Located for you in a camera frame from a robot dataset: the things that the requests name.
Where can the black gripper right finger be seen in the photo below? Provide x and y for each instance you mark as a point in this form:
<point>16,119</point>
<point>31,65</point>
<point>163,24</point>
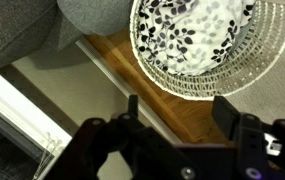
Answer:
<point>248,143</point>

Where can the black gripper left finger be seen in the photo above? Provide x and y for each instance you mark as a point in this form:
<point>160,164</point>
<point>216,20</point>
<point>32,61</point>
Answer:
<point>138,146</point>

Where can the white blanket with black leaves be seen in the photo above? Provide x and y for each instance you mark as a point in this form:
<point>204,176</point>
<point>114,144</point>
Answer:
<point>188,36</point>

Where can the white woven basket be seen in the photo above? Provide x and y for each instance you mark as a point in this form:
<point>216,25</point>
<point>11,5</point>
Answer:
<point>248,73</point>

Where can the metal floor threshold strip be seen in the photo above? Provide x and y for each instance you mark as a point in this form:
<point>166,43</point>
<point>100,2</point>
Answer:
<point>125,88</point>

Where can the grey cloth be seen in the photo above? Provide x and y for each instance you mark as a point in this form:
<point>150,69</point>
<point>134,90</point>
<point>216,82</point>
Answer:
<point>244,33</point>

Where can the grey cushion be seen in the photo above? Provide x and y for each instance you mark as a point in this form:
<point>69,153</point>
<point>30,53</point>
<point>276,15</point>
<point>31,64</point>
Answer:
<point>22,26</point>

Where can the white door frame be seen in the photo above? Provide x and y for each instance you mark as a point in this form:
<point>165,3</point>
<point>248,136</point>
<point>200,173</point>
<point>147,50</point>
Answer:
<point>18,110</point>

